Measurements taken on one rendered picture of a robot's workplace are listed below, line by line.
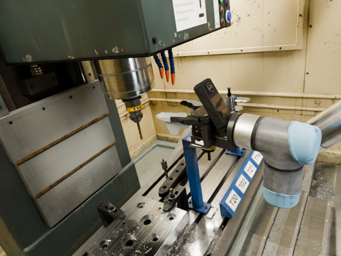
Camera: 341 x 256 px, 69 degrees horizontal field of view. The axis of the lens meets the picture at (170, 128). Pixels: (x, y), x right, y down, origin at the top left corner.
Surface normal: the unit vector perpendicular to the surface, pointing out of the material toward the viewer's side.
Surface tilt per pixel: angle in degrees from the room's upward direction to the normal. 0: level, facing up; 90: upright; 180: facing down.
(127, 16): 90
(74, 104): 90
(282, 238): 8
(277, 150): 90
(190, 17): 90
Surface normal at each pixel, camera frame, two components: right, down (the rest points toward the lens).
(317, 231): -0.09, -0.94
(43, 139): 0.82, 0.09
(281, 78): -0.54, 0.44
